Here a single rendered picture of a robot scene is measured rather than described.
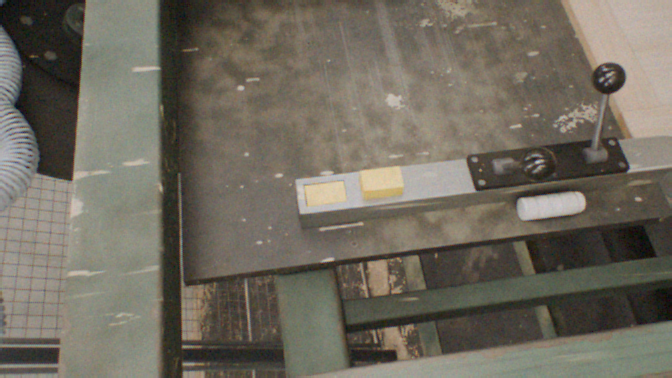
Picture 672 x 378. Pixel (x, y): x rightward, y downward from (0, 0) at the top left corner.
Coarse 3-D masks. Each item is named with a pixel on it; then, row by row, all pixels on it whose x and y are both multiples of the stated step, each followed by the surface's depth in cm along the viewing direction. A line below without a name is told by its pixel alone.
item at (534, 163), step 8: (528, 152) 64; (536, 152) 63; (544, 152) 63; (496, 160) 74; (504, 160) 74; (512, 160) 75; (520, 160) 65; (528, 160) 63; (536, 160) 63; (544, 160) 63; (552, 160) 63; (496, 168) 74; (504, 168) 73; (512, 168) 71; (520, 168) 65; (528, 168) 64; (536, 168) 63; (544, 168) 63; (552, 168) 63; (528, 176) 64; (536, 176) 63; (544, 176) 63
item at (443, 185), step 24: (624, 144) 78; (648, 144) 78; (408, 168) 76; (432, 168) 76; (456, 168) 76; (648, 168) 77; (360, 192) 74; (408, 192) 74; (432, 192) 74; (456, 192) 74; (480, 192) 75; (504, 192) 76; (528, 192) 77; (552, 192) 78; (312, 216) 73; (336, 216) 74; (360, 216) 75; (384, 216) 76
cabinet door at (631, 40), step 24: (576, 0) 94; (600, 0) 94; (624, 0) 95; (648, 0) 95; (576, 24) 93; (600, 24) 92; (624, 24) 92; (648, 24) 92; (600, 48) 89; (624, 48) 89; (648, 48) 90; (648, 72) 88; (624, 96) 85; (648, 96) 85; (624, 120) 83; (648, 120) 83
